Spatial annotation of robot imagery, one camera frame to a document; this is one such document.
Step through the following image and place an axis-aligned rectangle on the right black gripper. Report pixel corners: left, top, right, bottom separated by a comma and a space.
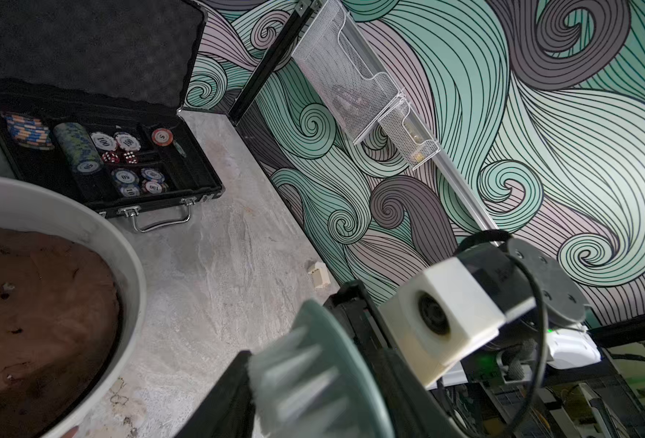
178, 280, 461, 437

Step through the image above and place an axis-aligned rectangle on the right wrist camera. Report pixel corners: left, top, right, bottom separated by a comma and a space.
379, 243, 536, 387

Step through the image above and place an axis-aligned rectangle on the green scrub brush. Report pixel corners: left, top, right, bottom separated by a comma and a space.
247, 300, 395, 437

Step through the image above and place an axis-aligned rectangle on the large clear wall bin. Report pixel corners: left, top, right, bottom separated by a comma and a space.
292, 1, 401, 144

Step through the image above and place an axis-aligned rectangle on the white ceramic pot with mud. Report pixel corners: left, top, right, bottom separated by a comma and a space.
0, 177, 146, 437

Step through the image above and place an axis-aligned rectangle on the small clear wall bin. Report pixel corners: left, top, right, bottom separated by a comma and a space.
378, 97, 439, 171

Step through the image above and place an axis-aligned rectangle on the black poker chip case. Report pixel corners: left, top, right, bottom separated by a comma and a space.
0, 1, 225, 220

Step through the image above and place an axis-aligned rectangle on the small beige block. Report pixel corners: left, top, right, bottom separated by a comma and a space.
308, 261, 331, 288

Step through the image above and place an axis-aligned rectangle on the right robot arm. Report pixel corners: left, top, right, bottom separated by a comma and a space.
180, 230, 592, 437

